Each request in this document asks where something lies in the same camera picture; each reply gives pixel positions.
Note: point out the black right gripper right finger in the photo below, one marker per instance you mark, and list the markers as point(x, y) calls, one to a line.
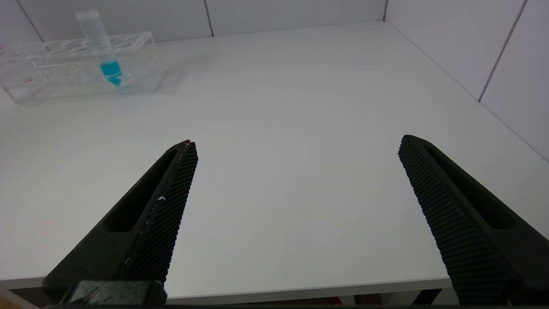
point(467, 223)

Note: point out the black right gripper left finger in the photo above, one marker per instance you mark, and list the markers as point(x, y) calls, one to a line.
point(141, 223)

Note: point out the test tube with blue pigment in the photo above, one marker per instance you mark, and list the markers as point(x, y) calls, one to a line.
point(110, 71)

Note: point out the clear acrylic test tube rack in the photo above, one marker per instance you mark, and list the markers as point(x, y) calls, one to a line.
point(55, 73)

